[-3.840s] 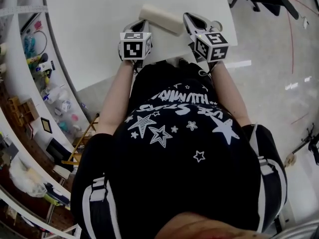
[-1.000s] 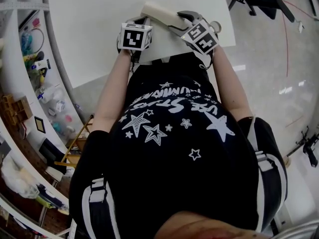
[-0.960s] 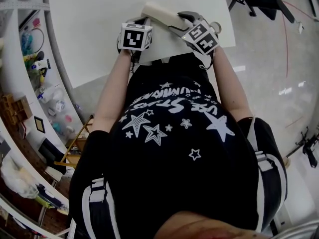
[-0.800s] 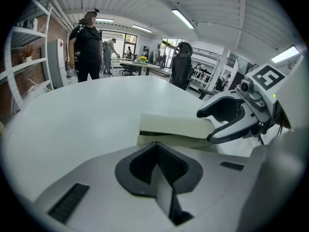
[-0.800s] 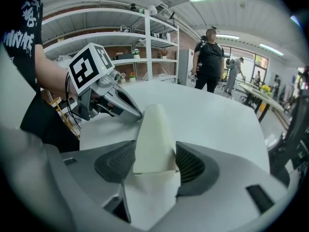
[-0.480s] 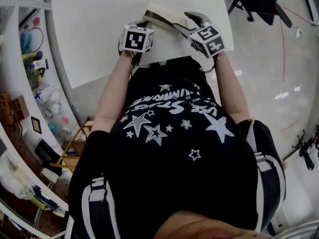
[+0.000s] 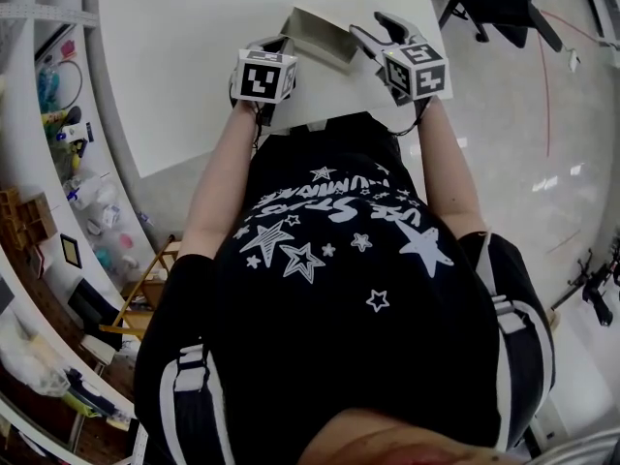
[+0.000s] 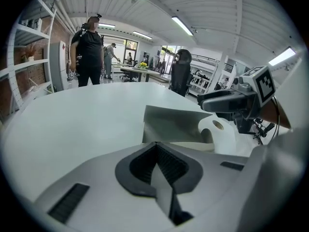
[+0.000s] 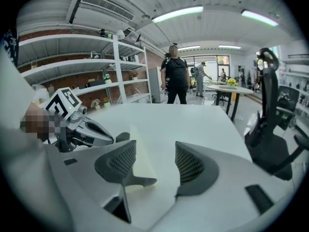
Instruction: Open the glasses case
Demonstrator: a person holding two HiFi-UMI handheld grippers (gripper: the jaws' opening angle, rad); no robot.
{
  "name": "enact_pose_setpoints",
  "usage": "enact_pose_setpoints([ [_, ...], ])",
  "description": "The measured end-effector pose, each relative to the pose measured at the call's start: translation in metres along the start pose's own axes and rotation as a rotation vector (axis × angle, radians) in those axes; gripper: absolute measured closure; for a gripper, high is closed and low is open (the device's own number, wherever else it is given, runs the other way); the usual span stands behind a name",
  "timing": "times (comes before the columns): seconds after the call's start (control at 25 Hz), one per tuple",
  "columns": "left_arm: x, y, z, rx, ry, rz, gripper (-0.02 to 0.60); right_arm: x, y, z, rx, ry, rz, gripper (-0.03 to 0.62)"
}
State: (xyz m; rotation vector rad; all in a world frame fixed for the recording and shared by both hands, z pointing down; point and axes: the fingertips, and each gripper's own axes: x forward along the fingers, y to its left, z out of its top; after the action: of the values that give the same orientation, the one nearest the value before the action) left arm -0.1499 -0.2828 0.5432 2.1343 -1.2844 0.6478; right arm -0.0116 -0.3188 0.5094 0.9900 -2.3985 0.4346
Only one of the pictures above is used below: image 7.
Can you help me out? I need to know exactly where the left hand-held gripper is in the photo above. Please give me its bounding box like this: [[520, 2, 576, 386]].
[[228, 36, 299, 105]]

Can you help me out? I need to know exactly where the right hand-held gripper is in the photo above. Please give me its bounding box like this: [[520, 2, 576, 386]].
[[349, 11, 450, 108]]

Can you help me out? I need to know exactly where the person's right forearm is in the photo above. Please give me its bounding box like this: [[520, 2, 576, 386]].
[[416, 95, 488, 239]]

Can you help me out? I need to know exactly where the person's left forearm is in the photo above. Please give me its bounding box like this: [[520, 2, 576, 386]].
[[179, 102, 258, 261]]

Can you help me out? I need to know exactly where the black hoop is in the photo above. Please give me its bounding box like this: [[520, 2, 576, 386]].
[[50, 58, 83, 110]]

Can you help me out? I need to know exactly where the white shelving unit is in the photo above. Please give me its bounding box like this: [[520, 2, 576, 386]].
[[0, 2, 161, 465]]

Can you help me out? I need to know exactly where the person's black star t-shirt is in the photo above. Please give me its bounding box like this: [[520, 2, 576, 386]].
[[134, 111, 556, 465]]

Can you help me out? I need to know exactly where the wooden rack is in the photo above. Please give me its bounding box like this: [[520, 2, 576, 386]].
[[99, 233, 183, 343]]

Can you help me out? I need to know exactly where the wooden box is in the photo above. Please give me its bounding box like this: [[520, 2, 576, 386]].
[[0, 189, 57, 246]]

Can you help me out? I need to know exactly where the black tripod stand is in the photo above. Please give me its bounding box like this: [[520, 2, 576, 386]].
[[551, 247, 620, 328]]

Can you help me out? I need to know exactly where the person's chin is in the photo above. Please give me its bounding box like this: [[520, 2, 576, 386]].
[[299, 407, 529, 465]]

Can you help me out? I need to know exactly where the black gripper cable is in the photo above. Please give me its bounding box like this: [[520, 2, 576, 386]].
[[387, 97, 432, 138], [251, 102, 277, 149]]

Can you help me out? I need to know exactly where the red floor cable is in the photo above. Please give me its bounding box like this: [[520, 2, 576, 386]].
[[537, 10, 602, 159]]

